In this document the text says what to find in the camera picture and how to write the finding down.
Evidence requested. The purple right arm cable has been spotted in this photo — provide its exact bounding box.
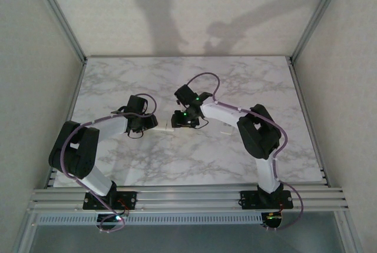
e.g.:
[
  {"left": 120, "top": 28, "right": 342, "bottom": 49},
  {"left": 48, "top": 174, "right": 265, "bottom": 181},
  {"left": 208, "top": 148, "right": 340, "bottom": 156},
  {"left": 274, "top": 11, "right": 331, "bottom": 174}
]
[{"left": 187, "top": 72, "right": 305, "bottom": 232}]

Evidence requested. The aluminium table side rail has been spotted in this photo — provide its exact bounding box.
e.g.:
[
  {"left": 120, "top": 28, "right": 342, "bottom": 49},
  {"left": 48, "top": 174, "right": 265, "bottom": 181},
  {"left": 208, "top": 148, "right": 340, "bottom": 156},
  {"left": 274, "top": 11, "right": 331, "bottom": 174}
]
[
  {"left": 287, "top": 58, "right": 330, "bottom": 188},
  {"left": 63, "top": 58, "right": 88, "bottom": 123}
]

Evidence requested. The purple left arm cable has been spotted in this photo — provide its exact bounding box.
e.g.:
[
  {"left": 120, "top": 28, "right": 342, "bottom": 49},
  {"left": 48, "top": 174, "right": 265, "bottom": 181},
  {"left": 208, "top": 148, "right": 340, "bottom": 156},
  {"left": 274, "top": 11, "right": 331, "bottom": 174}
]
[{"left": 59, "top": 92, "right": 157, "bottom": 233}]

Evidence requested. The aluminium frame leg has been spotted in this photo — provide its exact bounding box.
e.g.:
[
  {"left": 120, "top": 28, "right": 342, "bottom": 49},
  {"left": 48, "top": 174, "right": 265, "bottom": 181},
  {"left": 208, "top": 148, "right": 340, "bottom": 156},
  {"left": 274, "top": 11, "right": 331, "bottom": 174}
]
[
  {"left": 13, "top": 210, "right": 39, "bottom": 253},
  {"left": 335, "top": 210, "right": 365, "bottom": 253}
]

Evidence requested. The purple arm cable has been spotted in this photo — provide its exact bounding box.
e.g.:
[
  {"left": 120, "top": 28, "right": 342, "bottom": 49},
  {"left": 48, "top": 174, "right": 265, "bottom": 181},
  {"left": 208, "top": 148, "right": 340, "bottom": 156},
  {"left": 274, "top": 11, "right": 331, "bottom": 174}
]
[
  {"left": 187, "top": 72, "right": 305, "bottom": 232},
  {"left": 59, "top": 92, "right": 157, "bottom": 233}
]

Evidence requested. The aluminium mounting rail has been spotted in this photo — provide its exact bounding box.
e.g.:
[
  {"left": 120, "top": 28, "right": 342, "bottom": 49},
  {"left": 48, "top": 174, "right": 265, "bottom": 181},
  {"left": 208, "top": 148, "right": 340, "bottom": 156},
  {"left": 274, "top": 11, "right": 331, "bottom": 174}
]
[{"left": 28, "top": 187, "right": 350, "bottom": 213}]

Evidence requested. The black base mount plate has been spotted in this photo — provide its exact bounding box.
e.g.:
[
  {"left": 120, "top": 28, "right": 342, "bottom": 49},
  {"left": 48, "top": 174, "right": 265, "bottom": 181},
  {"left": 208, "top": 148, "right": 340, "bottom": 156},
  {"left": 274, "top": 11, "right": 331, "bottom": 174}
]
[
  {"left": 82, "top": 191, "right": 138, "bottom": 210},
  {"left": 240, "top": 190, "right": 295, "bottom": 209}
]

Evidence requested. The grey slotted cable duct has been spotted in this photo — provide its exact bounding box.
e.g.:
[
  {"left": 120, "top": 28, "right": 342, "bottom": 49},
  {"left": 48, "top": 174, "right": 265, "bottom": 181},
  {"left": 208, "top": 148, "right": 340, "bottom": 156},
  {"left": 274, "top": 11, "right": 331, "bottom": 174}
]
[{"left": 38, "top": 213, "right": 263, "bottom": 226}]

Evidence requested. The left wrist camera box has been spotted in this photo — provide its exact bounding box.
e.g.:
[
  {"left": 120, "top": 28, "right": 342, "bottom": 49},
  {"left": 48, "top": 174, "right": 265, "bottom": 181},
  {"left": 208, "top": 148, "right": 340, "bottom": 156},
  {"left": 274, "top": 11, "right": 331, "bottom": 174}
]
[{"left": 128, "top": 95, "right": 148, "bottom": 115}]

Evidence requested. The aluminium frame post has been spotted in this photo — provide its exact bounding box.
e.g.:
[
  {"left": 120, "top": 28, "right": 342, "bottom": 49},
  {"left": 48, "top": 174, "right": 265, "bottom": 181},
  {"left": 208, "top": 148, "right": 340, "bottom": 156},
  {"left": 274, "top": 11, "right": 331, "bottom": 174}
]
[
  {"left": 29, "top": 0, "right": 88, "bottom": 65},
  {"left": 288, "top": 0, "right": 350, "bottom": 65}
]

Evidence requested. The circuit board with LED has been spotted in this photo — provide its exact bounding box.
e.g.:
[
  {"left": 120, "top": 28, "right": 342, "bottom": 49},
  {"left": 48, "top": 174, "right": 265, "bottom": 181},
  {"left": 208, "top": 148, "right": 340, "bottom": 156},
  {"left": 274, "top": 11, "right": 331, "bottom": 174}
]
[
  {"left": 97, "top": 212, "right": 130, "bottom": 232},
  {"left": 261, "top": 211, "right": 286, "bottom": 231}
]

